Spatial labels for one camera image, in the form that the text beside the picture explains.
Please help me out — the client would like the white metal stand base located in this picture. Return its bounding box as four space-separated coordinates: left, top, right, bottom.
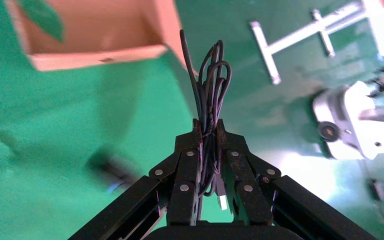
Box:
248 0 369 86

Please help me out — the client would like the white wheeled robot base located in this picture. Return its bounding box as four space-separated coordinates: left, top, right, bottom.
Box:
312 80 384 161

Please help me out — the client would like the green table cloth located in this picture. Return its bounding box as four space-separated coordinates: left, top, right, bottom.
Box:
0 0 243 240

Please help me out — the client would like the black USB cable bundle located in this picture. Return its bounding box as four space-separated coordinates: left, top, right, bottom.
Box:
178 29 233 213

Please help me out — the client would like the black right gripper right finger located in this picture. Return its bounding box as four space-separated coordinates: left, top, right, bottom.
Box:
216 119 378 240

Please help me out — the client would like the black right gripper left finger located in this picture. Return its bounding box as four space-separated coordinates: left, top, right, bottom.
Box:
67 118 204 240

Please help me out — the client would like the open cardboard box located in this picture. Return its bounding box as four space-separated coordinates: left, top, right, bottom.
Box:
4 0 200 72

